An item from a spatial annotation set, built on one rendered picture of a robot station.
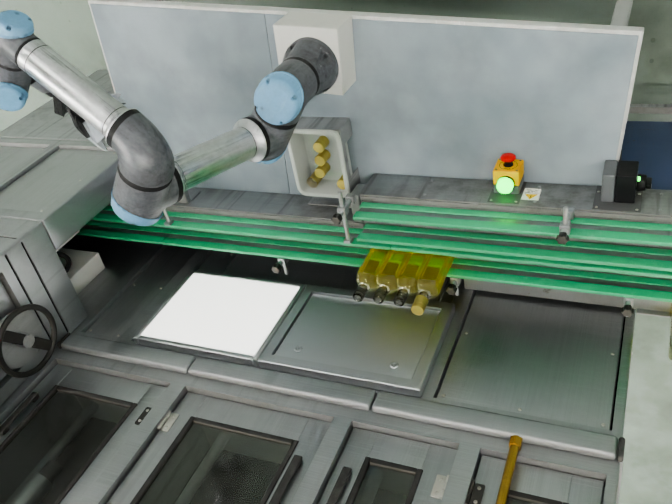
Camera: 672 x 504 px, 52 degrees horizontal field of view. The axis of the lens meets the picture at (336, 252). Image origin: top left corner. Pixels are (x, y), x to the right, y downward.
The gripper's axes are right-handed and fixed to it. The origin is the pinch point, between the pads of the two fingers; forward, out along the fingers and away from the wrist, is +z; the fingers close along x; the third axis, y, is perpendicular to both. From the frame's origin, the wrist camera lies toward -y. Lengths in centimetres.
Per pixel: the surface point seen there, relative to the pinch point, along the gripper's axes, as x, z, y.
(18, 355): -59, 17, -39
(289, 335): -37, 60, 23
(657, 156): 30, 98, 109
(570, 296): -11, 98, 88
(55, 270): -32, 18, -39
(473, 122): 23, 58, 73
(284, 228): -4, 56, 13
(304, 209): 4, 59, 16
